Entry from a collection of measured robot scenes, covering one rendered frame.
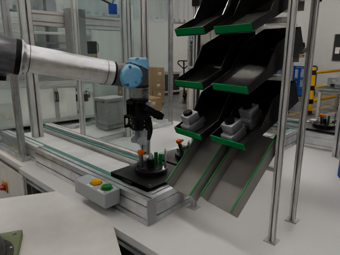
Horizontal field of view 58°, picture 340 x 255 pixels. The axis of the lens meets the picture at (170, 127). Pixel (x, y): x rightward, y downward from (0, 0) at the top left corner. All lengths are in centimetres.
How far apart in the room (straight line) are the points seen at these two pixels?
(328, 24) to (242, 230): 1146
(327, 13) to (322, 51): 126
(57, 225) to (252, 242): 67
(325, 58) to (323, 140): 1024
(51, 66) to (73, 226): 57
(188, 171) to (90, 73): 48
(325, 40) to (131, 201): 1153
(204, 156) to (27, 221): 68
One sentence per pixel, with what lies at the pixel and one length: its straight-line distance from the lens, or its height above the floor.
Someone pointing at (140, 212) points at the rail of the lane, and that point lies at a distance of 114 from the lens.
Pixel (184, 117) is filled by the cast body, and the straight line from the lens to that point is 100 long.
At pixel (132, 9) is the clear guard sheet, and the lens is 152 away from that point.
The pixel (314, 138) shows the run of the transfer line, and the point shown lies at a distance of 216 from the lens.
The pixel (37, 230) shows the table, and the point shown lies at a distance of 120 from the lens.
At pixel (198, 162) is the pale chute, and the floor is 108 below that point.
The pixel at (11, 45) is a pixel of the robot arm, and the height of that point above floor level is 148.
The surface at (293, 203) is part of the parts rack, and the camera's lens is 121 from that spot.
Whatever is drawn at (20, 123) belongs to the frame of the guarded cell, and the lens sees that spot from 185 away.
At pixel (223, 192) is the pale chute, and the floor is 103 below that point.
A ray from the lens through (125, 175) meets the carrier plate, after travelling 127.
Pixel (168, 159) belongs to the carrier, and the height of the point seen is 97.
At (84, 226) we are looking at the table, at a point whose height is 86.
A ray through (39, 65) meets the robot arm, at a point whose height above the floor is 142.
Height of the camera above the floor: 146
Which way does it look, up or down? 14 degrees down
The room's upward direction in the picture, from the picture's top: straight up
